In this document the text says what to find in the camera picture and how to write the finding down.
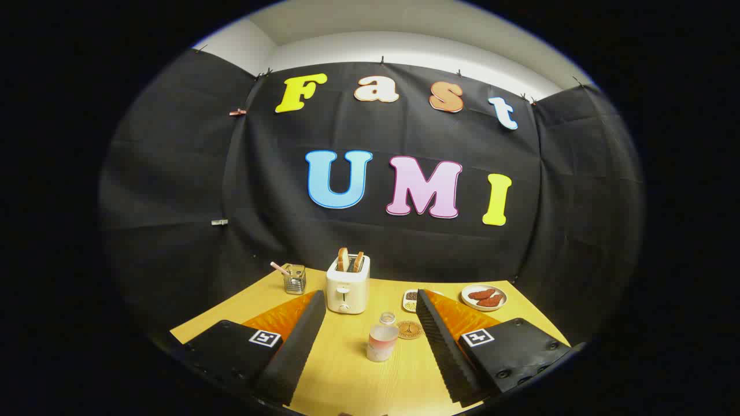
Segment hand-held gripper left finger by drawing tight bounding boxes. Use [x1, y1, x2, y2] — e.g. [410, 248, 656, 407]
[171, 290, 327, 406]

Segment black backdrop cloth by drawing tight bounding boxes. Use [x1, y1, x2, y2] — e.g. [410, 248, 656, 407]
[98, 49, 645, 347]

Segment round white plate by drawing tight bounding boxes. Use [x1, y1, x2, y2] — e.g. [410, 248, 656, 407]
[461, 284, 508, 312]

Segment white toaster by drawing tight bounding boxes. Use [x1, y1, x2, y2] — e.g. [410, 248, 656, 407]
[325, 254, 371, 315]

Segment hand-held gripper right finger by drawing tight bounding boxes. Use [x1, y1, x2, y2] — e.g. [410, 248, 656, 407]
[415, 289, 573, 405]

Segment wire mesh holder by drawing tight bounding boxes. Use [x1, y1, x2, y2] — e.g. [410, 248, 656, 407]
[283, 264, 307, 295]

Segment wooden table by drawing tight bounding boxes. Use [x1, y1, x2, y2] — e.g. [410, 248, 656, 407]
[169, 267, 572, 416]

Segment clear plastic juice bottle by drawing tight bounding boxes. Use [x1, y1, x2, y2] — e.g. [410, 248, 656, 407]
[367, 312, 399, 363]

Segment small white divided dish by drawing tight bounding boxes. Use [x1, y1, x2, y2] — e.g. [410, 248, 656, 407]
[402, 289, 443, 313]

